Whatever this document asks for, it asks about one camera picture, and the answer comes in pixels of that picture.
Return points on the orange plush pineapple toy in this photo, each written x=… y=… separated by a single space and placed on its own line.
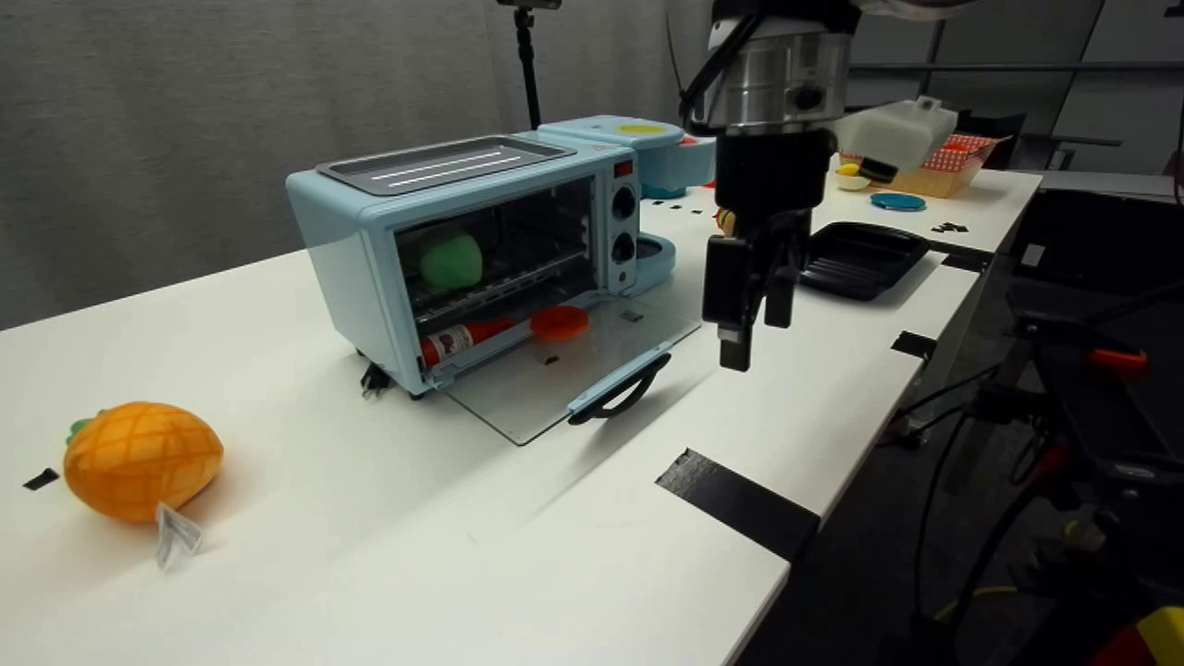
x=140 y=463

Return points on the orange plastic basket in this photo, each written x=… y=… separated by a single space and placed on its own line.
x=960 y=162

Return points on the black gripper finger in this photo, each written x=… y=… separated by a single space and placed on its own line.
x=780 y=288
x=729 y=300

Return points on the black plastic tray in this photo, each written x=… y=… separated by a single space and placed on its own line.
x=863 y=259

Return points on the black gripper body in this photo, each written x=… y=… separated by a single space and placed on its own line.
x=774 y=188

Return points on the white plastic container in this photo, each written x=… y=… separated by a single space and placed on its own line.
x=896 y=131

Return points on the red toy ketchup bottle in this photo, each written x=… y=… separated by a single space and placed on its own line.
x=465 y=343

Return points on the large black tape strip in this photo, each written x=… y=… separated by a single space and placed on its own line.
x=740 y=504

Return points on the yellow toy food piece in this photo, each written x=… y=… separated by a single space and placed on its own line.
x=853 y=184

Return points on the black oven knob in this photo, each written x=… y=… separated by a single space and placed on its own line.
x=627 y=206
x=623 y=247

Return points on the small black tape strip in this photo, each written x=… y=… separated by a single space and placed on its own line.
x=916 y=346

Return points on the orange toy disc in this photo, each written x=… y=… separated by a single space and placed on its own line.
x=561 y=324

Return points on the green toy vegetable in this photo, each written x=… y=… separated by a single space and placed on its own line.
x=447 y=264

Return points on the blue toy plate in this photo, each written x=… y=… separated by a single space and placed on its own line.
x=896 y=200

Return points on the black tripod stand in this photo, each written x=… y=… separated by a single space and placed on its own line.
x=530 y=60

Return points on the light blue toaster oven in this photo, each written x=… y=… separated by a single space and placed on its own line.
x=357 y=235

